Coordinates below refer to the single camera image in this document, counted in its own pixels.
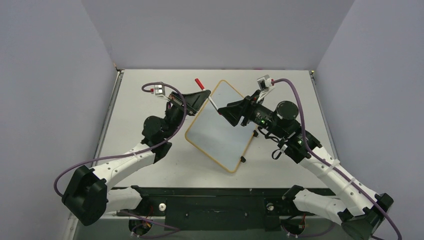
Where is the left aluminium rail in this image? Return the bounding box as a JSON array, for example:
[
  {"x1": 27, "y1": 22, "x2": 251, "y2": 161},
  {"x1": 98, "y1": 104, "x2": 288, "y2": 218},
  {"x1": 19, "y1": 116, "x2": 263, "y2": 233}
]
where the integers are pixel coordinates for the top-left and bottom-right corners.
[{"x1": 94, "y1": 69, "x2": 125, "y2": 159}]

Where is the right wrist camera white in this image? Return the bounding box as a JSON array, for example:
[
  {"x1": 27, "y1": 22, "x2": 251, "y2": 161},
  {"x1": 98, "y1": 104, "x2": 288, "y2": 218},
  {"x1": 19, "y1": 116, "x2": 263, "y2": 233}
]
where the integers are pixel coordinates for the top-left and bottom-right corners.
[{"x1": 256, "y1": 74, "x2": 274, "y2": 102}]

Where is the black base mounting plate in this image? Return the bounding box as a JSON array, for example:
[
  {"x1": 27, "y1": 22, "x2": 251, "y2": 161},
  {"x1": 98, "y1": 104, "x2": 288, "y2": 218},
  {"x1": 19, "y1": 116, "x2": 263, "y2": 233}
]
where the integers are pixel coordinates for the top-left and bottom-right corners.
[{"x1": 129, "y1": 187, "x2": 304, "y2": 231}]

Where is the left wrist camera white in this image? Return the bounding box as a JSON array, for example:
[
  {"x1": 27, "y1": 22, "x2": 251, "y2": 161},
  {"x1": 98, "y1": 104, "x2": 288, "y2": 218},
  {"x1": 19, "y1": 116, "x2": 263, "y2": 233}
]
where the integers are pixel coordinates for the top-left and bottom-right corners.
[{"x1": 149, "y1": 81, "x2": 170, "y2": 101}]

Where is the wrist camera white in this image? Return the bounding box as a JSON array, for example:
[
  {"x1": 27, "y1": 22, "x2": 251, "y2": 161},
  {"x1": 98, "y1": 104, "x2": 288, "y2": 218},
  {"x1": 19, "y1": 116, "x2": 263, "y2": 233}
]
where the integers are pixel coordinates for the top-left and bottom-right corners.
[
  {"x1": 149, "y1": 81, "x2": 170, "y2": 101},
  {"x1": 256, "y1": 74, "x2": 274, "y2": 102}
]

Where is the red marker cap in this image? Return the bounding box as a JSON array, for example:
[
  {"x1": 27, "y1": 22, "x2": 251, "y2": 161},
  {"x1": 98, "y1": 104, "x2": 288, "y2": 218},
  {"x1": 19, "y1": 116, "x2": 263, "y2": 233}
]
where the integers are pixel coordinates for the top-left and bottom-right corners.
[{"x1": 194, "y1": 78, "x2": 205, "y2": 91}]

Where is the right aluminium rail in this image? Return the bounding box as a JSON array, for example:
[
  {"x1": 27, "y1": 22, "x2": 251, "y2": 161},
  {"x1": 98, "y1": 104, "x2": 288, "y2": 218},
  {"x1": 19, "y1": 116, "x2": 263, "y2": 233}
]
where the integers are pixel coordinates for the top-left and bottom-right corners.
[{"x1": 308, "y1": 70, "x2": 339, "y2": 158}]

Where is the yellow framed whiteboard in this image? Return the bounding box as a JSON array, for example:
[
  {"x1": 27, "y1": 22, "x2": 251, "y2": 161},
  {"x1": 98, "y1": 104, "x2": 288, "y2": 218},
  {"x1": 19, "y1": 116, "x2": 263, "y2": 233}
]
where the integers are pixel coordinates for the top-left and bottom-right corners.
[{"x1": 185, "y1": 101, "x2": 257, "y2": 173}]

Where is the white red whiteboard marker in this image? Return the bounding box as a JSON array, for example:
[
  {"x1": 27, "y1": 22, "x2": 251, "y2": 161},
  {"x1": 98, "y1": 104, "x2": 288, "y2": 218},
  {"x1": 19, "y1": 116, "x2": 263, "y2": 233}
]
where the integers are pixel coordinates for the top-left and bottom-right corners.
[{"x1": 208, "y1": 95, "x2": 221, "y2": 115}]

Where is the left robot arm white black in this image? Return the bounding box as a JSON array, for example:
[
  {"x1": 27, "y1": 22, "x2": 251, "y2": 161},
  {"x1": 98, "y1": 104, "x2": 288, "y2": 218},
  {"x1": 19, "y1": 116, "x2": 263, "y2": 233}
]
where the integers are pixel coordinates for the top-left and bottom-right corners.
[{"x1": 61, "y1": 89, "x2": 211, "y2": 226}]

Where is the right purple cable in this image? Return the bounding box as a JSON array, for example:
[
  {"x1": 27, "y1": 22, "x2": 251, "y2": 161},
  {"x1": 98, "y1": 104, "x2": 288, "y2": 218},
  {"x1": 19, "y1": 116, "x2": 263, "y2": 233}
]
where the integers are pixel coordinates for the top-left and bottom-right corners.
[{"x1": 270, "y1": 78, "x2": 403, "y2": 240}]

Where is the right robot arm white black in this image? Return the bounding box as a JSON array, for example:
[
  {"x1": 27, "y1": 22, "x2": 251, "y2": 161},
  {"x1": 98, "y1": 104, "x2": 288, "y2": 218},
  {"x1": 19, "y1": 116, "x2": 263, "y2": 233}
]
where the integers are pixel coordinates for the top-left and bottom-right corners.
[{"x1": 218, "y1": 91, "x2": 394, "y2": 240}]

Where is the aluminium rail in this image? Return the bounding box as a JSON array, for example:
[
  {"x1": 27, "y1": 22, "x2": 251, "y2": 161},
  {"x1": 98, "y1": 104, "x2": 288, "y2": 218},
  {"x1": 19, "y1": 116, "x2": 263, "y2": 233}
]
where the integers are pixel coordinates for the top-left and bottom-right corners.
[
  {"x1": 94, "y1": 69, "x2": 125, "y2": 159},
  {"x1": 308, "y1": 70, "x2": 339, "y2": 158}
]

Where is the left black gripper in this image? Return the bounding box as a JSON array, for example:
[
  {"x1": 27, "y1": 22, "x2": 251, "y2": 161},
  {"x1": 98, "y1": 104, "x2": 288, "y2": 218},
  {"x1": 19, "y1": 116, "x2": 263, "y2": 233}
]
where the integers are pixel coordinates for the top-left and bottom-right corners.
[{"x1": 163, "y1": 90, "x2": 211, "y2": 140}]

